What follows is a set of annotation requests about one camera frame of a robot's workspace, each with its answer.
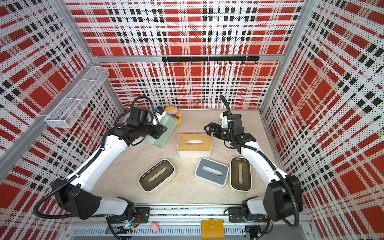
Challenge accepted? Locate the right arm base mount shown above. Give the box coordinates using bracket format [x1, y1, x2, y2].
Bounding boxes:
[224, 207, 269, 223]

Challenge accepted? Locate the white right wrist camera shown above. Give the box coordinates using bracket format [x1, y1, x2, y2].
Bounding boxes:
[220, 111, 228, 128]

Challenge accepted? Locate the yellow leather wallet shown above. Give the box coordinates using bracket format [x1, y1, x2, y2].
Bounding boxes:
[201, 219, 225, 240]

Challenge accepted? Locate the cream box dark lid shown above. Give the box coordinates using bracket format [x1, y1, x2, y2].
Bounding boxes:
[230, 157, 252, 193]
[138, 159, 176, 194]

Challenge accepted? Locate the cream box dark lid right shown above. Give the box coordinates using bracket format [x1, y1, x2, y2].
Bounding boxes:
[230, 157, 252, 193]

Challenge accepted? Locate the black hook rail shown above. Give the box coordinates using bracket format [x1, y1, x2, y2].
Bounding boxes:
[162, 56, 260, 64]

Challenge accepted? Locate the white bamboo-lid tissue box centre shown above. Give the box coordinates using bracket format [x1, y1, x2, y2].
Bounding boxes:
[177, 134, 212, 159]

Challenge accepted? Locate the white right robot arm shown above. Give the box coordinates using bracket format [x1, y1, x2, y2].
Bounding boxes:
[204, 123, 303, 229]

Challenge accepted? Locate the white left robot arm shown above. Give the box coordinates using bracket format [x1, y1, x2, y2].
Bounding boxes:
[33, 122, 168, 221]

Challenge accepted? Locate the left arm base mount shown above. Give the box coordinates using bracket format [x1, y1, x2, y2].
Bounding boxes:
[110, 207, 151, 226]

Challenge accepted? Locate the mint green square tissue box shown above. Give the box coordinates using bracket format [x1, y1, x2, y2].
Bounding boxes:
[144, 112, 178, 148]

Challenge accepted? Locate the white box grey lid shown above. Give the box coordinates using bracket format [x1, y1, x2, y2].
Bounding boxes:
[195, 158, 230, 189]

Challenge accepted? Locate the small pink object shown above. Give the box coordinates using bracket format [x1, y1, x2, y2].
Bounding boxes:
[151, 222, 160, 233]

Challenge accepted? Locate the white wire mesh shelf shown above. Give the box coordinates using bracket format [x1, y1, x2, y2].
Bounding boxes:
[45, 66, 109, 129]

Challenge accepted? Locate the cream box dark lid left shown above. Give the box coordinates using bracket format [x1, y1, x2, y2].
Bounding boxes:
[138, 159, 176, 194]

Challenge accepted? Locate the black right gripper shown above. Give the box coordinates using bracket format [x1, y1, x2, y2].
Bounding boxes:
[203, 123, 233, 142]

